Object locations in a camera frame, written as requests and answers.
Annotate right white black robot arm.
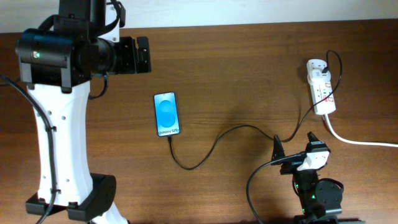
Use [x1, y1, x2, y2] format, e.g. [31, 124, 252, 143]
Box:
[271, 132, 344, 223]

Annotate white power strip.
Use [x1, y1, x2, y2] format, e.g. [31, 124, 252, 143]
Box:
[307, 59, 336, 116]

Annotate blue screen Galaxy smartphone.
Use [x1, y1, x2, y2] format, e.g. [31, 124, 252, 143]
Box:
[154, 92, 180, 137]

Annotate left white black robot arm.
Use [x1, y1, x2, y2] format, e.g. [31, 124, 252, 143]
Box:
[16, 1, 151, 223]

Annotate white power strip cord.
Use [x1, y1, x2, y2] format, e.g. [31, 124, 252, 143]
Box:
[322, 113, 398, 148]

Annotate white USB charger adapter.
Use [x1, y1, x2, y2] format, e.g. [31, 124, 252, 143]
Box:
[307, 64, 331, 85]

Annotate black USB charging cable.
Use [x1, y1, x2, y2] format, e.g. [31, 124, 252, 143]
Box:
[167, 50, 343, 171]

